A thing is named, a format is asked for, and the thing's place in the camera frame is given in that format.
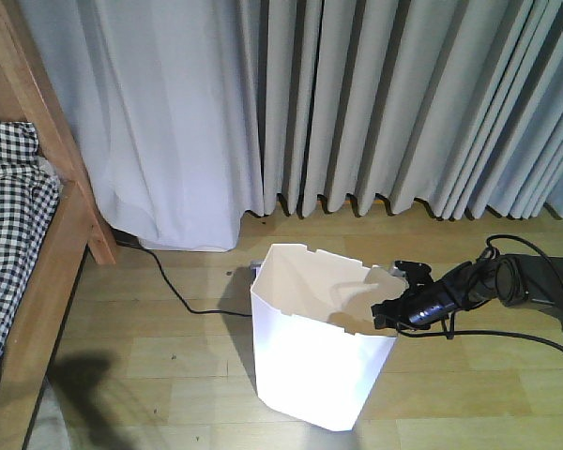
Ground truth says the white plastic trash bin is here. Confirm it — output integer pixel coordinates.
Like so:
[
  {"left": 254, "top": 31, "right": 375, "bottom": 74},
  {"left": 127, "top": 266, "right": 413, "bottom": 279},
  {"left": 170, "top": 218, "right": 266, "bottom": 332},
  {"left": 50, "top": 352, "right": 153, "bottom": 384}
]
[{"left": 251, "top": 244, "right": 406, "bottom": 431}]

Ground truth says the black power cord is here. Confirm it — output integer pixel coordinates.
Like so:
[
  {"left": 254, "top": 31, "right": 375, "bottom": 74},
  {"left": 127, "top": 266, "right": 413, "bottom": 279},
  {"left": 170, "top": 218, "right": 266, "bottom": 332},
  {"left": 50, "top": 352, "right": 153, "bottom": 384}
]
[{"left": 114, "top": 232, "right": 253, "bottom": 318}]

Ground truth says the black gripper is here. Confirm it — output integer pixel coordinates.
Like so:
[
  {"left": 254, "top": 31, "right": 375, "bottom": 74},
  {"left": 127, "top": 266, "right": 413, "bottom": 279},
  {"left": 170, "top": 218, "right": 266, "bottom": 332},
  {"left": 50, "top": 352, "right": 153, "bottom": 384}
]
[{"left": 371, "top": 260, "right": 458, "bottom": 330}]

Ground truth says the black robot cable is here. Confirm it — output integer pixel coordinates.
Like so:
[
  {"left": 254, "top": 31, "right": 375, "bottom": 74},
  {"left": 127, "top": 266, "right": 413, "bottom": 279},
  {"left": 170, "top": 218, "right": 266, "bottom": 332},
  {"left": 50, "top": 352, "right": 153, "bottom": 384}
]
[{"left": 396, "top": 233, "right": 563, "bottom": 371}]

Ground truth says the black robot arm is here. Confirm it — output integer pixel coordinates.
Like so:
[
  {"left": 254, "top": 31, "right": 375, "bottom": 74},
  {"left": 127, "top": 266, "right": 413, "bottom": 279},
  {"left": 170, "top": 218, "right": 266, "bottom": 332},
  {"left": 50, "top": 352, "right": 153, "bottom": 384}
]
[{"left": 372, "top": 254, "right": 563, "bottom": 332}]

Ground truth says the grey pleated curtain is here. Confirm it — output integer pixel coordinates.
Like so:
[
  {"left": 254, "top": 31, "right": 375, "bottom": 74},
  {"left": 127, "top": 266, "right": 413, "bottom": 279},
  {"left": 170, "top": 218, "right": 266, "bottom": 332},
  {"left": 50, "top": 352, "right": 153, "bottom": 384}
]
[{"left": 21, "top": 1, "right": 563, "bottom": 251}]

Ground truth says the wooden bed frame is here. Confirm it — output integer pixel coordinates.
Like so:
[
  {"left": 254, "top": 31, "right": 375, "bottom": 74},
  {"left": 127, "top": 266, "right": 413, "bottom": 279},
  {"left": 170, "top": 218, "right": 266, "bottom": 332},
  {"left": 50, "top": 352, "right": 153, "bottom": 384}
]
[{"left": 0, "top": 1, "right": 116, "bottom": 449}]

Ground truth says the black white checkered bedding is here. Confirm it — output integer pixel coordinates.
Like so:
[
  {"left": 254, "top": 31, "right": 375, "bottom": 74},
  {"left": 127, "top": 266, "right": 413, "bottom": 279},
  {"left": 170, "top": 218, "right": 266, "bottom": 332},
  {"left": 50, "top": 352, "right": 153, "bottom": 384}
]
[{"left": 0, "top": 121, "right": 61, "bottom": 360}]

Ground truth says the floor power socket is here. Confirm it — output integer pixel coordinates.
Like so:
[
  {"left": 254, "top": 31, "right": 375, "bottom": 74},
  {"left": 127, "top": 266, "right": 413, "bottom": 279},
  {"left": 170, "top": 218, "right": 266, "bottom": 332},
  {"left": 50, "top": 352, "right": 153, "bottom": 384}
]
[{"left": 250, "top": 261, "right": 263, "bottom": 278}]

